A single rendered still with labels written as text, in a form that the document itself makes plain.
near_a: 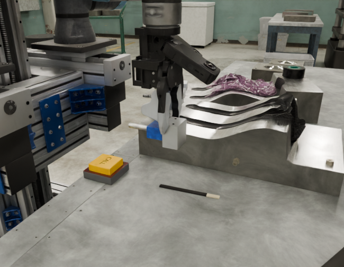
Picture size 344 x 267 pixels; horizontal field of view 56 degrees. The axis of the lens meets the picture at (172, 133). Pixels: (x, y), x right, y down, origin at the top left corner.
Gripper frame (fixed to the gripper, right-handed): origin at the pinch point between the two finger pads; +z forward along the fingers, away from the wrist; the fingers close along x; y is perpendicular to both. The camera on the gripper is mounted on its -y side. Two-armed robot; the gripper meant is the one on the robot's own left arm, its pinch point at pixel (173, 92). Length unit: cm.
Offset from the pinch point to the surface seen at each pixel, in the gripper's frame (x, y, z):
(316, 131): -2.2, -41.9, 6.2
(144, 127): 29.7, -6.0, -1.0
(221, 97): -15.0, -11.1, 4.2
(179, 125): 30.6, -14.9, -3.3
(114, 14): -363, 261, 8
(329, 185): 19, -46, 10
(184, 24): -609, 243, 44
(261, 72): -67, -16, 7
